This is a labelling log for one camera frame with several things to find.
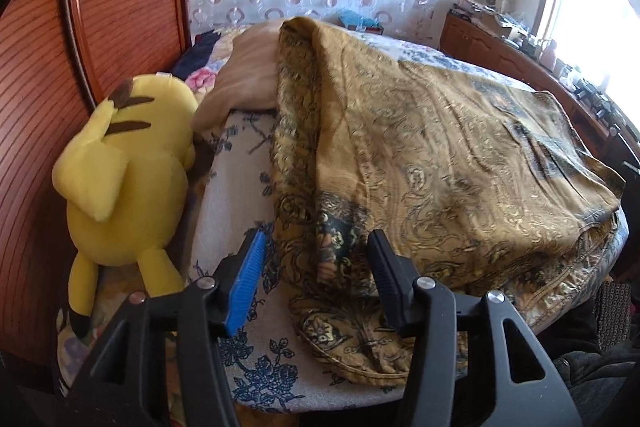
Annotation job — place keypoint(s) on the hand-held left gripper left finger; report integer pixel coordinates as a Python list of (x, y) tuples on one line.
[(245, 289)]

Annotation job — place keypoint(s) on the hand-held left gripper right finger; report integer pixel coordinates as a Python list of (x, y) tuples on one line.
[(389, 292)]

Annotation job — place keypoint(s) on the golden patterned shirt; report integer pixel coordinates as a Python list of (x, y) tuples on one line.
[(425, 157)]

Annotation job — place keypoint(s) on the blue floral white cloth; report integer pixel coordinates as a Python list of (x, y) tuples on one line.
[(235, 187)]

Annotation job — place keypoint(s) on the yellow plush toy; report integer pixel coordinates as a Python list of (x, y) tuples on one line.
[(125, 157)]

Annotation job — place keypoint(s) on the beige pillow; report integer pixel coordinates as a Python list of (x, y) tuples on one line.
[(240, 77)]

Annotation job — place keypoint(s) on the person's dark clothing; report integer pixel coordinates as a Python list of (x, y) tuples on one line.
[(600, 382)]

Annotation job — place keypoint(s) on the navy bed sheet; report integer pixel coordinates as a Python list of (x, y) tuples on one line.
[(195, 57)]

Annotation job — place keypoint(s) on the low wooden cabinet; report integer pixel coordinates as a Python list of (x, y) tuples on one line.
[(480, 42)]

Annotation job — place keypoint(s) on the pale plastic bottle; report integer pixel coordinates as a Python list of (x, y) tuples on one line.
[(548, 54)]

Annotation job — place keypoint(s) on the pile of clutter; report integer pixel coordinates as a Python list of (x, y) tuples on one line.
[(485, 17)]

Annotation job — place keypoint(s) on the wooden slatted wardrobe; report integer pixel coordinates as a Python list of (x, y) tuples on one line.
[(75, 32)]

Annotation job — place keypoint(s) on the window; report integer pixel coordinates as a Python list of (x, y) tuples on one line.
[(590, 7)]

